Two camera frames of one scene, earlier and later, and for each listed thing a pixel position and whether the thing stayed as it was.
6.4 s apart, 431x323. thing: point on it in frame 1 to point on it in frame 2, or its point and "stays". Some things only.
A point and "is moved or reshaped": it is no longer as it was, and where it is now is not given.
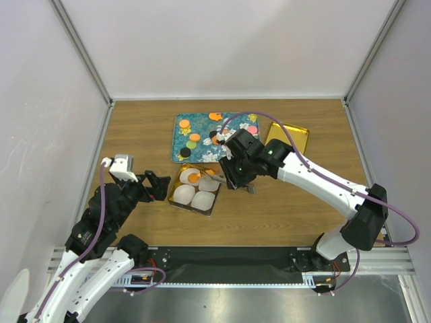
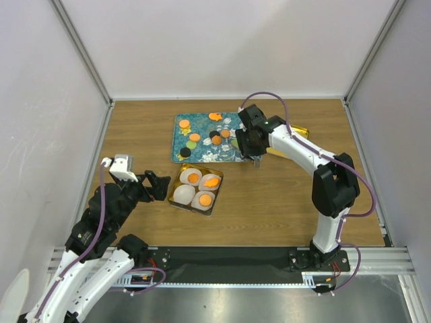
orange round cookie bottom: (193, 177) stays
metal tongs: (251, 187) is moved or reshaped
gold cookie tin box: (194, 190) stays
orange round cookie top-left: (184, 123) stays
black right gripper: (234, 181) to (245, 151)
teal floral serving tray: (194, 134) stays
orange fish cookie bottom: (210, 171) to (212, 182)
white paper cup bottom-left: (184, 194) stays
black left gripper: (160, 184) stays
